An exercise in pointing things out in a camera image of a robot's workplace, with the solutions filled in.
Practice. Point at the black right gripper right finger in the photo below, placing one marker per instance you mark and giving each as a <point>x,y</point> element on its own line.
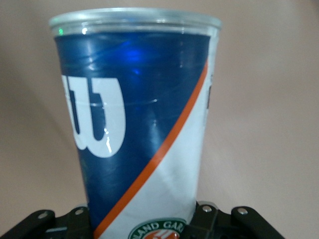
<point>211,224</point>

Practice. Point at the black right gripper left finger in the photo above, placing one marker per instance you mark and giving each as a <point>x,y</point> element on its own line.
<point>69,224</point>

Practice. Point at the blue white tennis ball can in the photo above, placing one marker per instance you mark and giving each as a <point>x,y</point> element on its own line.
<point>139,124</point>

